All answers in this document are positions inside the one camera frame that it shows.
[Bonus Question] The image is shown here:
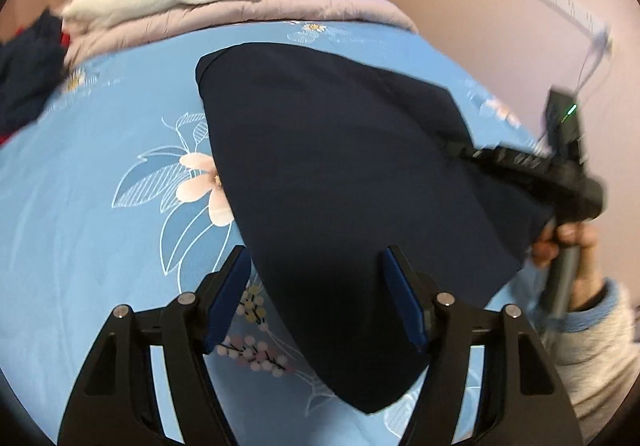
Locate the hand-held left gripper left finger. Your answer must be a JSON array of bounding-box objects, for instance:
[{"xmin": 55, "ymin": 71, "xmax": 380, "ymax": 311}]
[{"xmin": 57, "ymin": 245, "xmax": 252, "ymax": 446}]

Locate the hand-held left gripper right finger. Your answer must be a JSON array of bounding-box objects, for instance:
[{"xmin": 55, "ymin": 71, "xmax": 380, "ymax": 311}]
[{"xmin": 382, "ymin": 245, "xmax": 583, "ymax": 446}]

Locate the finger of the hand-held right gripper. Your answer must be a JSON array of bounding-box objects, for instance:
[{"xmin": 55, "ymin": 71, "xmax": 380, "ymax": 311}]
[{"xmin": 445, "ymin": 141, "xmax": 550, "ymax": 198}]

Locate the navy blue jacket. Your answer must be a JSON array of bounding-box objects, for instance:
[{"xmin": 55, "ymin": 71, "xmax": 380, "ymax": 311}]
[{"xmin": 195, "ymin": 42, "xmax": 556, "ymax": 414}]

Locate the person's right hand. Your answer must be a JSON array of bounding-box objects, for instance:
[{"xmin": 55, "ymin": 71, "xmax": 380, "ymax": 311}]
[{"xmin": 530, "ymin": 221, "xmax": 608, "ymax": 312}]

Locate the blue floral bedsheet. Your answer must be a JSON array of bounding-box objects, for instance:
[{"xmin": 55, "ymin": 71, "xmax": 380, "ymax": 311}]
[{"xmin": 0, "ymin": 18, "xmax": 551, "ymax": 446}]

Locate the navy clothing pile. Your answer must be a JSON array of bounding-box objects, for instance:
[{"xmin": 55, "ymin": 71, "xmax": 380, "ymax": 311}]
[{"xmin": 0, "ymin": 8, "xmax": 68, "ymax": 139}]

